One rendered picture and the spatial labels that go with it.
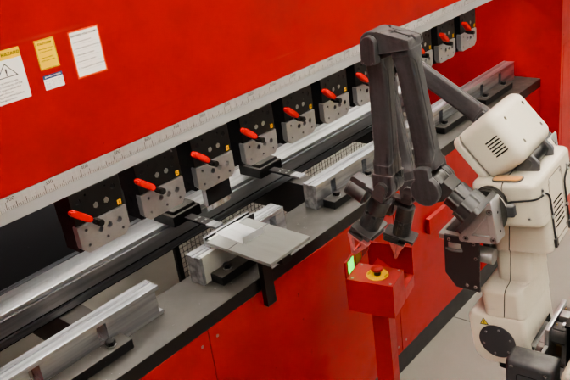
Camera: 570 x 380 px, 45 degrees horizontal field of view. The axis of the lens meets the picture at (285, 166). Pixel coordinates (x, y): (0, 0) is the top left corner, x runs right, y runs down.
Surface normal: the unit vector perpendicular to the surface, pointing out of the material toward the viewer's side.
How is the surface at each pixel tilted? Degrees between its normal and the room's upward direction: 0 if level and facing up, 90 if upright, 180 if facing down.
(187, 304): 0
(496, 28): 90
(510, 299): 90
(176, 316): 0
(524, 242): 90
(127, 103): 90
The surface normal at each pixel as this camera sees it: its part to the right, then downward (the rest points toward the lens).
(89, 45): 0.75, 0.16
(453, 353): -0.12, -0.92
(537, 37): -0.65, 0.36
